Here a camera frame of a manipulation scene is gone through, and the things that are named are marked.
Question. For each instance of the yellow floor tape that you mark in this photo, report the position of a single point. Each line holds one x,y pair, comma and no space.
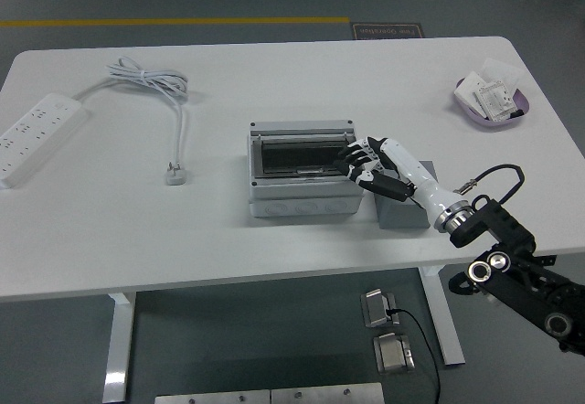
183,22

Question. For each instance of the grey block holder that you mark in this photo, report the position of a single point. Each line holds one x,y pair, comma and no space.
397,216

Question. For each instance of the black table control panel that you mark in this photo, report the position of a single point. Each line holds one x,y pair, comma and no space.
549,260

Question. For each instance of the dark floor sign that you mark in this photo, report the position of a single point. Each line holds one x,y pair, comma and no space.
388,30

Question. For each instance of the grey metal plate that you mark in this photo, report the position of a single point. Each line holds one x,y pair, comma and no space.
324,394
210,397

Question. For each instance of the white power strip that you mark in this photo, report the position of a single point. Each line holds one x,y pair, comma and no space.
36,134

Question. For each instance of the white socket module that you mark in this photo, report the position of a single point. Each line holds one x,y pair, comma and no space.
496,100

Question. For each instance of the small black part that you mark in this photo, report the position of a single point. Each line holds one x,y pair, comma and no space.
517,113

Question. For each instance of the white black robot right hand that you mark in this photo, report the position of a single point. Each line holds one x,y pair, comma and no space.
411,175

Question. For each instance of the purple tray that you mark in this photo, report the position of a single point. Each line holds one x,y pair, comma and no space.
523,102

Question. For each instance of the white table leg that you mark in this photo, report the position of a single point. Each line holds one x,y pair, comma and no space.
443,322
116,349

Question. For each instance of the clear plastic bag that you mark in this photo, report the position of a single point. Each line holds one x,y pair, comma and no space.
500,69

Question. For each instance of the grey plastic enclosure box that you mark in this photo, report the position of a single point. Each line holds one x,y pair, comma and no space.
301,194

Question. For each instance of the smoky transparent hinged lid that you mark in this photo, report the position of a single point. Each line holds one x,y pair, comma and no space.
297,157

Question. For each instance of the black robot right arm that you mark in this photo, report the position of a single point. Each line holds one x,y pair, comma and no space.
493,226

